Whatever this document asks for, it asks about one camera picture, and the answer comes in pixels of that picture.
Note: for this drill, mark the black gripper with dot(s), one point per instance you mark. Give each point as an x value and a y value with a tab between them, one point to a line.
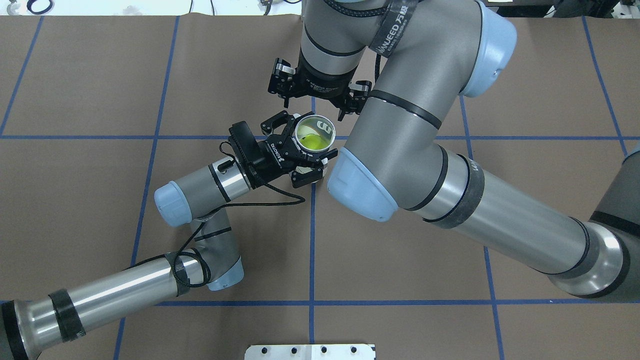
274	154
324	85

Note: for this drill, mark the yellow tennis ball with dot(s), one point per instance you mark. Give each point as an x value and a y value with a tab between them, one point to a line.
313	143

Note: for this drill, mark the white blue tennis ball can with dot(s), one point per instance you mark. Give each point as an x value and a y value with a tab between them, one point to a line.
314	133

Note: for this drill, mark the white camera mast base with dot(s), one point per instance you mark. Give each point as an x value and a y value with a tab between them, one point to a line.
347	351

